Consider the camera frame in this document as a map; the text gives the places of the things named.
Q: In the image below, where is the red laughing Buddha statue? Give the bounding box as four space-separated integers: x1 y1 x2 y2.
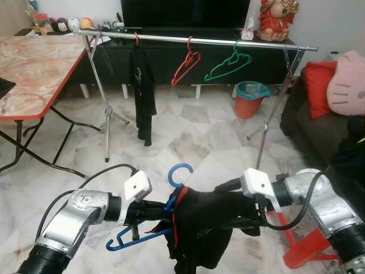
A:
258 0 300 42

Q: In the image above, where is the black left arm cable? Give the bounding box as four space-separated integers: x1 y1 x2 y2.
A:
34 164 139 240

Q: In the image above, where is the black low TV cabinet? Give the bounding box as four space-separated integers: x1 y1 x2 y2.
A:
74 26 297 86

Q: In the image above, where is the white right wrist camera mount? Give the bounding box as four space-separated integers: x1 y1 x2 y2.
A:
240 168 278 213

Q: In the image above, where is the marble table red edge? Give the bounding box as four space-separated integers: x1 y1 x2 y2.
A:
0 35 132 178

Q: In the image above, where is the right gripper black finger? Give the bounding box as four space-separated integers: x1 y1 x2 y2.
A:
212 217 257 233
214 178 244 193

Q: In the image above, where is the pink cat face pillow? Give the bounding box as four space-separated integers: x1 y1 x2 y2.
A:
326 50 365 116

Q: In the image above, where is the white tissue box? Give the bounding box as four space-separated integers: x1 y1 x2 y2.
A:
241 17 256 41

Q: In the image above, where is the dark grey fabric sofa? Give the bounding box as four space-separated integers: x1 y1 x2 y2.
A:
279 51 365 172

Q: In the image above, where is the green plastic clothes hanger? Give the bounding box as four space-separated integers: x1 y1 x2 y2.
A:
204 40 253 82

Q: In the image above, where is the black flat television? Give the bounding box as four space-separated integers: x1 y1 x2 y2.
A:
121 0 252 29

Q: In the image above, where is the red cushion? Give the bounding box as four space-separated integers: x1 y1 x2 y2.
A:
301 61 338 119

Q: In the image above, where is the silver metal clothes rack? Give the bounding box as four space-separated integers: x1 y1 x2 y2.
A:
73 30 320 170

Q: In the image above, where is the black plastic laundry basket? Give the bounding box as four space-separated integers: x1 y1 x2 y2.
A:
336 163 365 198

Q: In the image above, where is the black garment red trim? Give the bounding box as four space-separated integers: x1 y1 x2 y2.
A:
163 186 269 274

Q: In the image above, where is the blue plastic clothes hanger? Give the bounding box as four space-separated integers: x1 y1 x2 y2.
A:
106 163 194 252

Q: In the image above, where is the red plastic stool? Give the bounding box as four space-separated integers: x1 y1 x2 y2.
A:
268 211 343 269

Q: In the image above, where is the black shirt green print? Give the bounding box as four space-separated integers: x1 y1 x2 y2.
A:
129 45 157 147

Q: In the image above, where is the orange bin teal bag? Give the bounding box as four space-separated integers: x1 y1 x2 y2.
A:
235 81 272 119

